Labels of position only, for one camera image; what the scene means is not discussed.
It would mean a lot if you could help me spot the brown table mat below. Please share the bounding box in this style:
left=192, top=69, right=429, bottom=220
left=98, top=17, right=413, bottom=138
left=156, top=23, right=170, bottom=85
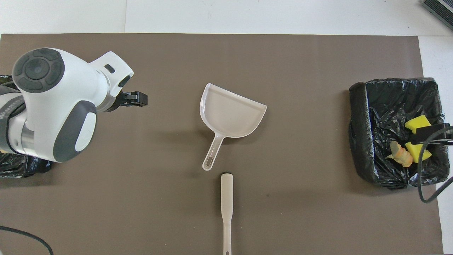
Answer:
left=0, top=34, right=443, bottom=255

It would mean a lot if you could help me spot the pale foam chunk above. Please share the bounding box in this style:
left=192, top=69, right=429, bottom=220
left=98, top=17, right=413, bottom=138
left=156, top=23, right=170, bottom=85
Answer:
left=385, top=141, right=413, bottom=168

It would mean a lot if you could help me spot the notched yellow sponge piece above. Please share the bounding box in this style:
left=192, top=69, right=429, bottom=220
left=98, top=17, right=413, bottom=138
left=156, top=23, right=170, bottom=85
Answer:
left=405, top=142, right=433, bottom=164

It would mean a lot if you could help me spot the bin with black bag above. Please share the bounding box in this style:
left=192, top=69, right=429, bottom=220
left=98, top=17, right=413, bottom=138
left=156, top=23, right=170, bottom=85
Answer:
left=0, top=74, right=53, bottom=178
left=349, top=77, right=451, bottom=190

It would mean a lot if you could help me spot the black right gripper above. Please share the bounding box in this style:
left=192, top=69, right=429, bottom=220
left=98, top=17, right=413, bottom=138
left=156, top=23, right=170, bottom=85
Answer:
left=411, top=123, right=453, bottom=145

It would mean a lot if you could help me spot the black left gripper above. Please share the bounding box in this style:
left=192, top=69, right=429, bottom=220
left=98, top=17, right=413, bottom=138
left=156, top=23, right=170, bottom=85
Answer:
left=105, top=90, right=149, bottom=113

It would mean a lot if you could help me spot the beige plastic dustpan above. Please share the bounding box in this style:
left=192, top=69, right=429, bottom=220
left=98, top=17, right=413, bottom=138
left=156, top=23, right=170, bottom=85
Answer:
left=199, top=83, right=268, bottom=171

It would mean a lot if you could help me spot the beige hand brush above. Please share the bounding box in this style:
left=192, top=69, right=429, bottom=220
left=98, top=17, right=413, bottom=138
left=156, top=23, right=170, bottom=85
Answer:
left=220, top=172, right=234, bottom=255

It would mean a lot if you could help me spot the dark grey ribbed device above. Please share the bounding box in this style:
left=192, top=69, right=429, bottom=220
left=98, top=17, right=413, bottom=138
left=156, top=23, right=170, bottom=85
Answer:
left=422, top=0, right=453, bottom=30

